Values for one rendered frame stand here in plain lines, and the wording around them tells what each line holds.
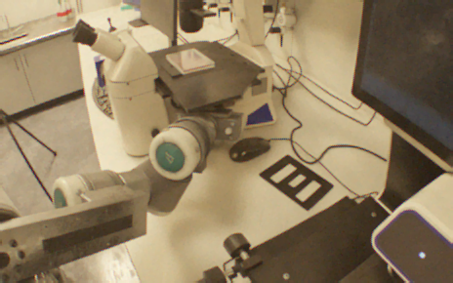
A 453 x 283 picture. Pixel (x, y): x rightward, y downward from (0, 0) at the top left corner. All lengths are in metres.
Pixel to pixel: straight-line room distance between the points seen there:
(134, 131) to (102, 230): 0.41
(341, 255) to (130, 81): 0.56
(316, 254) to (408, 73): 0.30
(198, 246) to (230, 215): 0.11
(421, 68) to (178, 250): 0.52
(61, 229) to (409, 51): 0.44
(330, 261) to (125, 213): 0.32
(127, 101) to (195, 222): 0.31
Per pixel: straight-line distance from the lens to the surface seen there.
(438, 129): 0.35
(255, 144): 0.75
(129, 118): 0.72
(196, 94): 0.61
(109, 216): 0.37
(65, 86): 2.92
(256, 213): 0.64
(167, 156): 0.46
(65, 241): 0.35
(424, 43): 0.34
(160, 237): 0.61
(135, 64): 0.66
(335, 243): 0.49
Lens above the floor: 1.25
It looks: 38 degrees down
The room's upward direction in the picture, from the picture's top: straight up
